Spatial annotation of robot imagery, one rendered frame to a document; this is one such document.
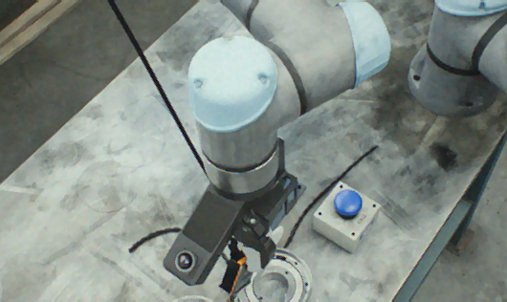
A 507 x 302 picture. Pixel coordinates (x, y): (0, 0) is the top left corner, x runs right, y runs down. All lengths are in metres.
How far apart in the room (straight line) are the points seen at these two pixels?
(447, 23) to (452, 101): 0.15
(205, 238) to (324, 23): 0.25
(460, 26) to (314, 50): 0.46
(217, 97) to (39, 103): 1.79
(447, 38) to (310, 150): 0.27
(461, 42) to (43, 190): 0.67
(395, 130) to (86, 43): 1.51
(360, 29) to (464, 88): 0.52
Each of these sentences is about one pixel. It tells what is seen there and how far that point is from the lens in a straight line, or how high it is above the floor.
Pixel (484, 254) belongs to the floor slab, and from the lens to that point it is 1.97.
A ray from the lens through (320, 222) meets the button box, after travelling 1.00.
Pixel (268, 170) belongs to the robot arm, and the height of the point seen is 1.16.
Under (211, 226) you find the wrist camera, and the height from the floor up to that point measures 1.09.
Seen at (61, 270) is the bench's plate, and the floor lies 0.80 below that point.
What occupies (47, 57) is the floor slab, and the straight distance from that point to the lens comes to 2.45.
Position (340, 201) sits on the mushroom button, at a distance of 0.97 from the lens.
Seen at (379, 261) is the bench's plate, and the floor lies 0.80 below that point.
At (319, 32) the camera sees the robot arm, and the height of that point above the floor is 1.27.
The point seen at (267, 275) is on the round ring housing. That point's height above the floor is 0.82.
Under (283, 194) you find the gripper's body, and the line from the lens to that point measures 0.75.
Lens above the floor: 1.72
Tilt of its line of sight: 56 degrees down
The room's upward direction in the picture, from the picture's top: 5 degrees counter-clockwise
